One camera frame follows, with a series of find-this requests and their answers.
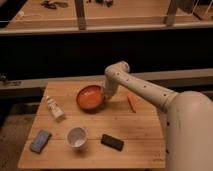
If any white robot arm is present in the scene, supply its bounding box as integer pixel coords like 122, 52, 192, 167
103, 61, 213, 171

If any grey metal post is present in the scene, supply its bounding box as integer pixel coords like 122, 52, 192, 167
164, 0, 180, 27
74, 0, 86, 30

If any black smartphone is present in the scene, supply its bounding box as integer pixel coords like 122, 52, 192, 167
101, 134, 124, 151

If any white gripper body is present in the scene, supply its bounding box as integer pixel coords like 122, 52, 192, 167
102, 82, 118, 100

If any grey metal post right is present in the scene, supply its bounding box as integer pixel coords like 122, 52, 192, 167
164, 0, 180, 27

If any orange ceramic bowl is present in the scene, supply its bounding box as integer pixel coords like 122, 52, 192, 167
76, 85, 104, 110

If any white tube bottle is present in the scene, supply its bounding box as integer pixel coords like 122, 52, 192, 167
45, 96, 65, 122

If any black tool on bench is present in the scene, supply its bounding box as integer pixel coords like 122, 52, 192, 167
41, 0, 68, 10

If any blue sponge block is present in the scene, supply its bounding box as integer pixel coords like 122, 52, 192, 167
29, 130, 52, 154

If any white paper cup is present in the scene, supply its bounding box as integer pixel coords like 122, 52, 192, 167
67, 127, 87, 150

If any grey metal post left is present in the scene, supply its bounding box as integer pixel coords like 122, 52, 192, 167
74, 0, 86, 30

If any small wooden table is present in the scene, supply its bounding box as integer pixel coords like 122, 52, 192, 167
18, 81, 165, 169

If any orange carrot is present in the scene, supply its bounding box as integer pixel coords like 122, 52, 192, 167
127, 93, 137, 113

